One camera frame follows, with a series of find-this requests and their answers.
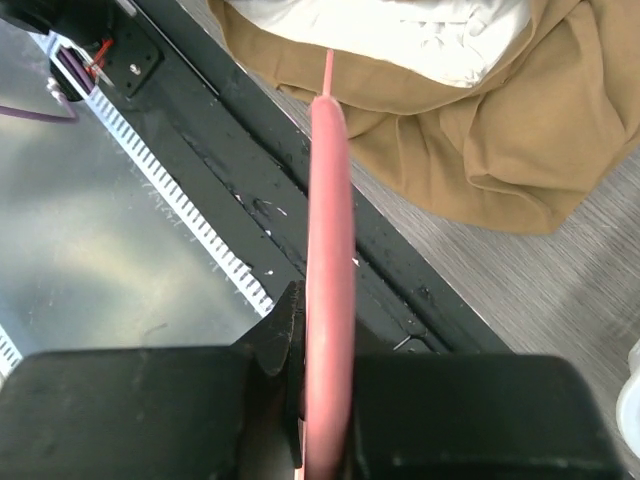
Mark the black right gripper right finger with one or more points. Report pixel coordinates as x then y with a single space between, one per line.
477 416

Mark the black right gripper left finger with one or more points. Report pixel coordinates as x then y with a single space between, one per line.
206 412

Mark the pink wire hanger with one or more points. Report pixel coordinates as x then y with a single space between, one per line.
330 288

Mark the tan cloth garment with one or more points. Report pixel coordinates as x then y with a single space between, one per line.
499 114

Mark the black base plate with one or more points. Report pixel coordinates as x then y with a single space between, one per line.
244 165

